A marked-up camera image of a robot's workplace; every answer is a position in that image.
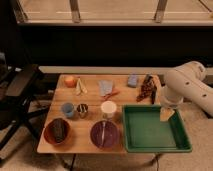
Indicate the translucent tan gripper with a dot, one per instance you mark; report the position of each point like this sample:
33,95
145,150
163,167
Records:
166,113

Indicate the red chili pepper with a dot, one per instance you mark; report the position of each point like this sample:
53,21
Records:
110,95

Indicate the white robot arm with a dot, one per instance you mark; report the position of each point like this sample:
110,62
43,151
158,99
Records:
185,81

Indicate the white paper cup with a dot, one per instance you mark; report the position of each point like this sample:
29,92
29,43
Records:
108,108

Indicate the small metal cup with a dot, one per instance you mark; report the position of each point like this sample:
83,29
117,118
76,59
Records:
82,110

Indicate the blue plastic cup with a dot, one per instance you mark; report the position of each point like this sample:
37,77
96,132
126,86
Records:
68,109

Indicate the green plastic tray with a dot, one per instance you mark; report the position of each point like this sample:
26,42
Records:
144,132

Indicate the purple bowl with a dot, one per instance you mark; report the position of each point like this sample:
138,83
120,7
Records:
104,134

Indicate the pale banana peel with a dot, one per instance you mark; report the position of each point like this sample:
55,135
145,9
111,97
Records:
80,87

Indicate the orange fruit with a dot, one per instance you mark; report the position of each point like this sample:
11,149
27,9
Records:
70,81

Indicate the dark object in bowl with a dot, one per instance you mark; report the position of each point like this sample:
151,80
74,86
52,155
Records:
58,130

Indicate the orange bowl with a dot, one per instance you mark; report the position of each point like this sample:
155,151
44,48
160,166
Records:
49,136

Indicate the black office chair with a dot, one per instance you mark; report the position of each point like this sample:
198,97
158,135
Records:
18,98

